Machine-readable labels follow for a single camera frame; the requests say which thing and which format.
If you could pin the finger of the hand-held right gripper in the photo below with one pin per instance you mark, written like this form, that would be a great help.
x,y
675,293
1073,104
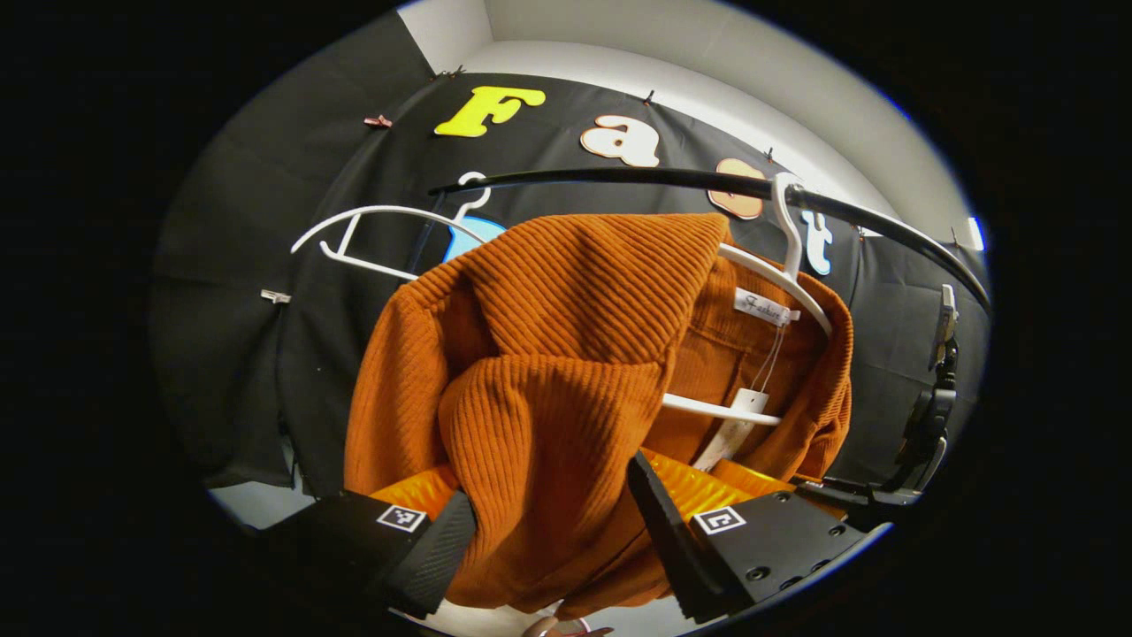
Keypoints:
x,y
761,478

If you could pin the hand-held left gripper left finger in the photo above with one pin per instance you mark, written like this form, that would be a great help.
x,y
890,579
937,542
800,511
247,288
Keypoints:
x,y
433,557

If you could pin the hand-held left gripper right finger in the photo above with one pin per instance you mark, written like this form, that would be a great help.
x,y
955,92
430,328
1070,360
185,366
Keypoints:
x,y
676,540

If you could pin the white clothes hanger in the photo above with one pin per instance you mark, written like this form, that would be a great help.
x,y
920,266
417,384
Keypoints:
x,y
371,212
787,230

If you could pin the black backdrop cloth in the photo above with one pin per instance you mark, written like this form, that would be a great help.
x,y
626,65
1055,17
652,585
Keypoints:
x,y
230,336

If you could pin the silver clip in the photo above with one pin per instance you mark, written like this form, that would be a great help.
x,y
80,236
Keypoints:
x,y
275,296

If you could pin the pink clip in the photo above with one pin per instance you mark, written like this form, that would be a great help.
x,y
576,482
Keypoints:
x,y
378,121

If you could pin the black clothes rail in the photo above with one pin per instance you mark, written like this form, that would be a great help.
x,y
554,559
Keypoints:
x,y
619,177

